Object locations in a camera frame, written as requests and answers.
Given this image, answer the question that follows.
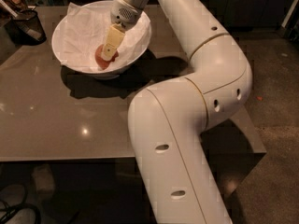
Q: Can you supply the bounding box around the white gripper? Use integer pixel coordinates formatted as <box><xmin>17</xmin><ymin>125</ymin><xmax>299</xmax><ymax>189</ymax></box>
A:
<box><xmin>101</xmin><ymin>0</ymin><xmax>142</xmax><ymax>61</ymax></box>

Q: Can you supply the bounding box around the red apple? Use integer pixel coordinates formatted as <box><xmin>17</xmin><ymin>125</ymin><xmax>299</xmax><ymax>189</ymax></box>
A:
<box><xmin>94</xmin><ymin>45</ymin><xmax>119</xmax><ymax>70</ymax></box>

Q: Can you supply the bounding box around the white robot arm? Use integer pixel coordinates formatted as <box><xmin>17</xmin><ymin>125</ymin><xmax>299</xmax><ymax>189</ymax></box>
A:
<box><xmin>111</xmin><ymin>0</ymin><xmax>252</xmax><ymax>224</ymax></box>

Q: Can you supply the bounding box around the white ceramic bowl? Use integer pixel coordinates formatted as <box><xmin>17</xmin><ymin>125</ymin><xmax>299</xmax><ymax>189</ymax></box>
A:
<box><xmin>50</xmin><ymin>0</ymin><xmax>153</xmax><ymax>80</ymax></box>

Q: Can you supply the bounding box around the white paper napkin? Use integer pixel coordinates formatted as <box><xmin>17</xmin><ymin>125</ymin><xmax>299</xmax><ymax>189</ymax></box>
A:
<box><xmin>59</xmin><ymin>2</ymin><xmax>151</xmax><ymax>73</ymax></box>

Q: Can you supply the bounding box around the black mesh pen holder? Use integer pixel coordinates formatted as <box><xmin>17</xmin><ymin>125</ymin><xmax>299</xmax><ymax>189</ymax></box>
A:
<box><xmin>5</xmin><ymin>10</ymin><xmax>47</xmax><ymax>46</ymax></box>

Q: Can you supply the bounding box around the black cable on floor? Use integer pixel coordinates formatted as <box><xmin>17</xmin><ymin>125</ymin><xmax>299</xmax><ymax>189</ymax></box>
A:
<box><xmin>0</xmin><ymin>184</ymin><xmax>42</xmax><ymax>224</ymax></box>

